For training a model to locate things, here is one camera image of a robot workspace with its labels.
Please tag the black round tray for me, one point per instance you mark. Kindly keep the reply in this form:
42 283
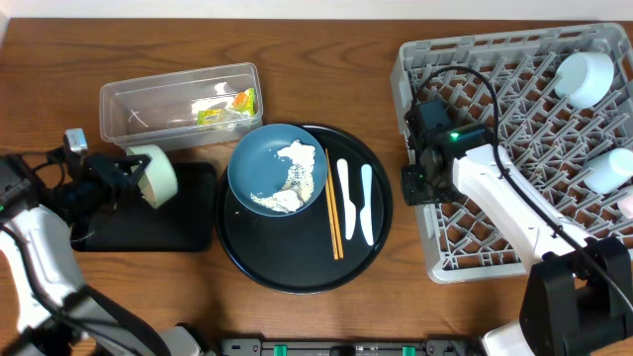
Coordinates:
294 254

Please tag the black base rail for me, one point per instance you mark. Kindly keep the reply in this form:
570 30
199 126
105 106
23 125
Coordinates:
428 347

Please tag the white plastic knife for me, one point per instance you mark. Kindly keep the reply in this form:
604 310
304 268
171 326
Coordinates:
348 205
366 211

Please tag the pale green bowl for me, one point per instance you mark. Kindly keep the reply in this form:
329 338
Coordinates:
158 183

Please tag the pink cup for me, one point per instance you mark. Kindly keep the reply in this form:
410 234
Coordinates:
625 204

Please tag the black square mat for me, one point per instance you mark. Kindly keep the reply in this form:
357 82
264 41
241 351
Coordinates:
183 224

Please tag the grey dishwasher rack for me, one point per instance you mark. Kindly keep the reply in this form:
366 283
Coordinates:
548 140

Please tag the green orange snack wrapper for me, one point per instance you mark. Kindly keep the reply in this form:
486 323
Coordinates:
241 108

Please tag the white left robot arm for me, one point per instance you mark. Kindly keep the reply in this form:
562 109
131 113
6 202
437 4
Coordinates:
57 308

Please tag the wooden chopstick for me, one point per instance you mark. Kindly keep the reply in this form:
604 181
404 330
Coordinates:
330 207
339 237

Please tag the crumpled white napkin waste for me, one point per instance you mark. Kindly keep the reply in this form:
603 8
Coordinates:
299 185

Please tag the small white cup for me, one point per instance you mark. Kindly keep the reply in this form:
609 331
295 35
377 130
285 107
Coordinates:
609 171

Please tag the clear plastic bin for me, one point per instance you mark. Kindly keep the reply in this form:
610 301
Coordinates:
163 109

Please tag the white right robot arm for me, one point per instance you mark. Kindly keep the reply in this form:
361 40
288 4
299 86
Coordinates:
579 291

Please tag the dark blue plate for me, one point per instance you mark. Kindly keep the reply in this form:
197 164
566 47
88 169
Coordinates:
259 166

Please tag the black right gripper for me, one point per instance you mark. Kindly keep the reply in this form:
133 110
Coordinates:
411 194

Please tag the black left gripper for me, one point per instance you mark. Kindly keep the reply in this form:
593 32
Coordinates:
106 174

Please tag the light blue saucer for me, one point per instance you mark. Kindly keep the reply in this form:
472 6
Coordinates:
584 78

